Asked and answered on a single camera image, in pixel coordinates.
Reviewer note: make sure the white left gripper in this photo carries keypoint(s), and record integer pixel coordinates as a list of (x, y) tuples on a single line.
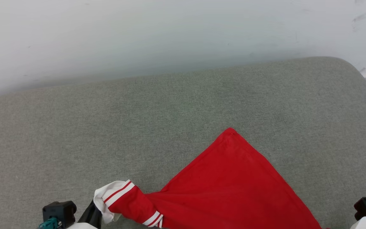
[(81, 226)]

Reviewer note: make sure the red and white garment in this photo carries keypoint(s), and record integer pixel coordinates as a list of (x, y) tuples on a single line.
[(233, 190)]

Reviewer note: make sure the grey fabric sofa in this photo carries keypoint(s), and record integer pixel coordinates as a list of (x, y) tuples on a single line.
[(138, 127)]

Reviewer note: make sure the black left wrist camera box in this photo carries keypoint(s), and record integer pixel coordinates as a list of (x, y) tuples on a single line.
[(59, 211)]

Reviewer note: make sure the teal left camera connector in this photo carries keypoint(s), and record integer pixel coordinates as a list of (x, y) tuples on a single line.
[(48, 224)]

